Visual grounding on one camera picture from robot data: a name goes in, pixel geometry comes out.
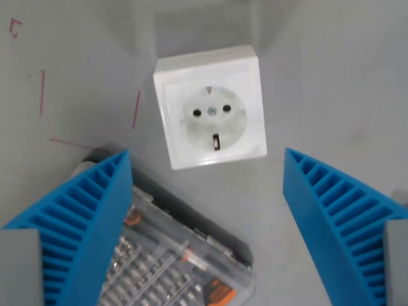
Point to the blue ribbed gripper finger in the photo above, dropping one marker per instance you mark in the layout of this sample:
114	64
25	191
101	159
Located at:
95	204
315	207

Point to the transparent screwdriver bit set case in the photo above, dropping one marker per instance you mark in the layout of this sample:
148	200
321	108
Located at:
165	255

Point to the white wall socket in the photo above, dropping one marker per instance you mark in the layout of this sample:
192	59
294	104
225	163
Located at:
210	108

